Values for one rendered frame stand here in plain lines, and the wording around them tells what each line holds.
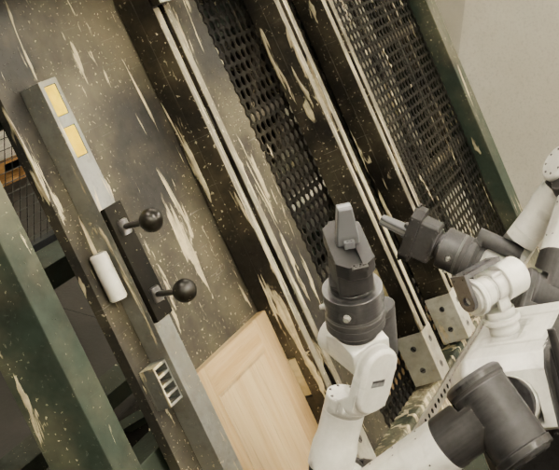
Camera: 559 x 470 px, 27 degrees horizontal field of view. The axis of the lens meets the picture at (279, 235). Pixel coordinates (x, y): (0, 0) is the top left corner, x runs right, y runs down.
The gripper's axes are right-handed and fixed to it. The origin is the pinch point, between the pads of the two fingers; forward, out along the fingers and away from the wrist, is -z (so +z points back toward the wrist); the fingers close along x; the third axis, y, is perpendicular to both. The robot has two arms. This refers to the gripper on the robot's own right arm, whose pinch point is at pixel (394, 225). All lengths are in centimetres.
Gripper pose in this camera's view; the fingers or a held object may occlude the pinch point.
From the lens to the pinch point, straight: 244.4
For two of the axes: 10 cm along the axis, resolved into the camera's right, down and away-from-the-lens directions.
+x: 2.8, -8.5, -4.4
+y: -3.8, 3.2, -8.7
